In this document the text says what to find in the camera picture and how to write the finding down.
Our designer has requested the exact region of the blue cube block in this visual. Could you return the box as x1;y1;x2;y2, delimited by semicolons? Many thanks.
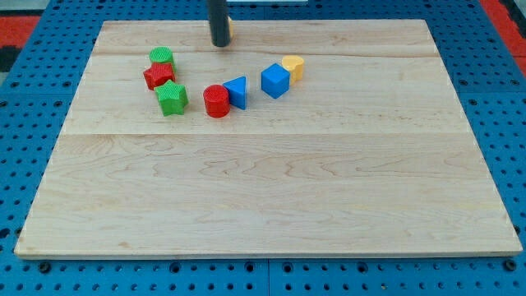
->
261;63;290;99

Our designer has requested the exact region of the yellow heart block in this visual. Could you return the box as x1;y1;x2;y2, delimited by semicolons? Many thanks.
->
281;55;304;85

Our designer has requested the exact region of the blue triangle block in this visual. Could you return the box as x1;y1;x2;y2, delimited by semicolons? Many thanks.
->
223;76;247;110

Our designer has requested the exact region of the light wooden board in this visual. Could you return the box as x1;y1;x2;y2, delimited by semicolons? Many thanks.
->
15;20;522;260

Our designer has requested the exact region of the red cylinder block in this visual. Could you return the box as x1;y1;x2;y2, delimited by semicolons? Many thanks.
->
203;85;230;118

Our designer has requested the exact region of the green star block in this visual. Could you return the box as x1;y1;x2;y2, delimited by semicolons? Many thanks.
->
154;80;188;116

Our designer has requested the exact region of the red star block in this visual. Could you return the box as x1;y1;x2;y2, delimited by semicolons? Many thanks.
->
143;62;176;90

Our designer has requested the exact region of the yellow block behind rod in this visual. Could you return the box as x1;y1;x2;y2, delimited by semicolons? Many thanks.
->
227;16;234;39

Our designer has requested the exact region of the green cylinder block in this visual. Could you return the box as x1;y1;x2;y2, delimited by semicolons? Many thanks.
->
149;47;176;71

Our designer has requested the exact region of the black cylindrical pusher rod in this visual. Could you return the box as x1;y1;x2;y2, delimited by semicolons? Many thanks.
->
206;0;231;48

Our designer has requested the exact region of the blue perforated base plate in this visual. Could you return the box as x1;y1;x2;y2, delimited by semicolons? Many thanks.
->
1;1;525;295

